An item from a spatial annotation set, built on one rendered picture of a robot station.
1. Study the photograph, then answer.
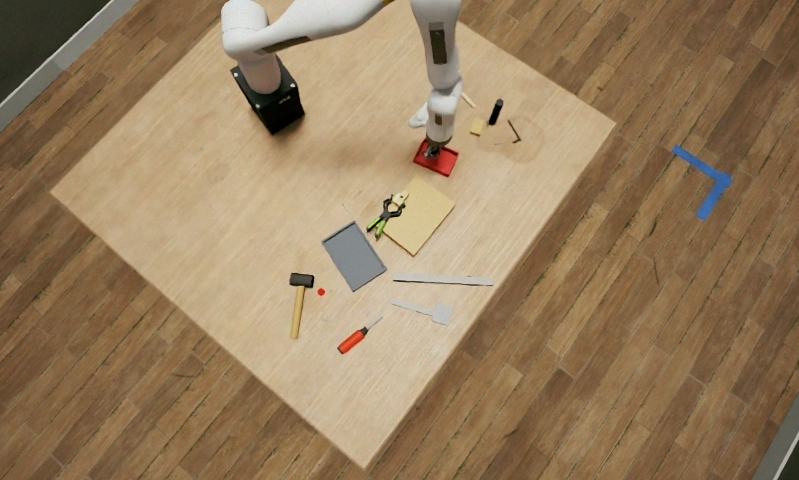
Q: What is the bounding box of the red-handled screwdriver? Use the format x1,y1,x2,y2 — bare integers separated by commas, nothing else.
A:
337,315,383,354

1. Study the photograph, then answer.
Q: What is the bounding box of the red shallow tray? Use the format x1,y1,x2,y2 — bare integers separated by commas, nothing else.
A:
413,138,459,177

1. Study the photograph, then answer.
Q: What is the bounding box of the black cylinder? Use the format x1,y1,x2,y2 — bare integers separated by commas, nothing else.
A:
489,99,504,125

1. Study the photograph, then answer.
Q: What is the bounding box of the beige wooden dowel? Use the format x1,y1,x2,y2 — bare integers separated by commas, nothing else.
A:
461,92,476,108

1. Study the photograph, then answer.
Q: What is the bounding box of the mallet with black head and wooden handle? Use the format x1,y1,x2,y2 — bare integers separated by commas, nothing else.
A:
289,273,314,338

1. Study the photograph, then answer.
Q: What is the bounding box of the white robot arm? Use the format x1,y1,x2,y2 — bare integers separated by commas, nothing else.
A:
222,0,463,142

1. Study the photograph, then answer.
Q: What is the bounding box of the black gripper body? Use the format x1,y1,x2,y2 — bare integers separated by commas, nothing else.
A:
426,132,453,151

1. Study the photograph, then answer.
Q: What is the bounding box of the black spring clamp with green handles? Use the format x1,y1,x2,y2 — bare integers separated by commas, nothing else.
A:
366,194,406,238

